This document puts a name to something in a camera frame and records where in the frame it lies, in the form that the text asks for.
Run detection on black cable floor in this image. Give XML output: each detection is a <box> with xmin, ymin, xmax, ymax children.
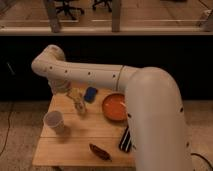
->
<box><xmin>190</xmin><ymin>152</ymin><xmax>213</xmax><ymax>171</ymax></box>
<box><xmin>0</xmin><ymin>99</ymin><xmax>16</xmax><ymax>157</ymax></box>

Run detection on grey metal post centre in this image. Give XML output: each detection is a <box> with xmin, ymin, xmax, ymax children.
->
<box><xmin>112</xmin><ymin>0</ymin><xmax>121</xmax><ymax>32</ymax></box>

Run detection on blue sponge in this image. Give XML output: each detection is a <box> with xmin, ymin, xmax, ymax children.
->
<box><xmin>84</xmin><ymin>87</ymin><xmax>98</xmax><ymax>103</ymax></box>

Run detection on left black office chair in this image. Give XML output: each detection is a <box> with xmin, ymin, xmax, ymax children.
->
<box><xmin>54</xmin><ymin>0</ymin><xmax>84</xmax><ymax>20</ymax></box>

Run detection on right black office chair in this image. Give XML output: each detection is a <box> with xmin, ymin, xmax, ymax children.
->
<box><xmin>92</xmin><ymin>0</ymin><xmax>113</xmax><ymax>14</ymax></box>

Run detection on black cable right floor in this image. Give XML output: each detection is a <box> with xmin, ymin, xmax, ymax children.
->
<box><xmin>190</xmin><ymin>152</ymin><xmax>213</xmax><ymax>171</ymax></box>

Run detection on black office chair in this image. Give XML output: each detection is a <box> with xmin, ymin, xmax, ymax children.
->
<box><xmin>54</xmin><ymin>0</ymin><xmax>84</xmax><ymax>20</ymax></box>
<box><xmin>92</xmin><ymin>0</ymin><xmax>113</xmax><ymax>14</ymax></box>

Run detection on black cable left floor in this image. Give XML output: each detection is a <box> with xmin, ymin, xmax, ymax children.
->
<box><xmin>0</xmin><ymin>99</ymin><xmax>16</xmax><ymax>157</ymax></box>

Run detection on grey metal post left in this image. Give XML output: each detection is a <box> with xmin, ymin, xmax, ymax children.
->
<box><xmin>43</xmin><ymin>0</ymin><xmax>61</xmax><ymax>33</ymax></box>

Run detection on dark red chili pepper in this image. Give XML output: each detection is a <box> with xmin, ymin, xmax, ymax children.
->
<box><xmin>89</xmin><ymin>144</ymin><xmax>111</xmax><ymax>160</ymax></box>

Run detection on white ceramic cup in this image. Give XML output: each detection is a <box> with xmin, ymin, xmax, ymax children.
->
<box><xmin>43</xmin><ymin>111</ymin><xmax>65</xmax><ymax>134</ymax></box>

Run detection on orange round plate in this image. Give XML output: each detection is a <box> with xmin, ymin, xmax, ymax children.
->
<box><xmin>102</xmin><ymin>93</ymin><xmax>127</xmax><ymax>121</ymax></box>

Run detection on wooden table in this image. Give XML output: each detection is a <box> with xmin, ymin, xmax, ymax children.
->
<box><xmin>33</xmin><ymin>88</ymin><xmax>134</xmax><ymax>169</ymax></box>

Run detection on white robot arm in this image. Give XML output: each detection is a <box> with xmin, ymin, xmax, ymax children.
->
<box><xmin>31</xmin><ymin>45</ymin><xmax>193</xmax><ymax>171</ymax></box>

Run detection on small clear plastic bottle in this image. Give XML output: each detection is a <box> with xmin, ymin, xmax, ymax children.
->
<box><xmin>74</xmin><ymin>94</ymin><xmax>86</xmax><ymax>114</ymax></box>

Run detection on grey metal post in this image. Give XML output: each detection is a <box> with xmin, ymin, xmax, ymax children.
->
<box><xmin>43</xmin><ymin>0</ymin><xmax>61</xmax><ymax>33</ymax></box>
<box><xmin>112</xmin><ymin>0</ymin><xmax>121</xmax><ymax>32</ymax></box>

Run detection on black white striped case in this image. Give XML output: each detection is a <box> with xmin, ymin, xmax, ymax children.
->
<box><xmin>119</xmin><ymin>127</ymin><xmax>132</xmax><ymax>153</ymax></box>

